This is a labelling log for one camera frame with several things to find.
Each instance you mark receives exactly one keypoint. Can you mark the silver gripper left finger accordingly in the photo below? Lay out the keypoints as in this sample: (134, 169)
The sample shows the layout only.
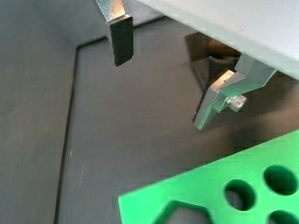
(120, 25)

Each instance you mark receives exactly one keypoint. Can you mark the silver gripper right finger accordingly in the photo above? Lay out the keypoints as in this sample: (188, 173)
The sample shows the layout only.
(226, 92)

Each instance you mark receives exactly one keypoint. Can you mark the green foam shape fixture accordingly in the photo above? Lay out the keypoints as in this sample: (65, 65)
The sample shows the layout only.
(249, 188)

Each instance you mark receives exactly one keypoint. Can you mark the dark grey curved stand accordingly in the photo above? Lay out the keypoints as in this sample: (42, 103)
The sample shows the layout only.
(212, 58)

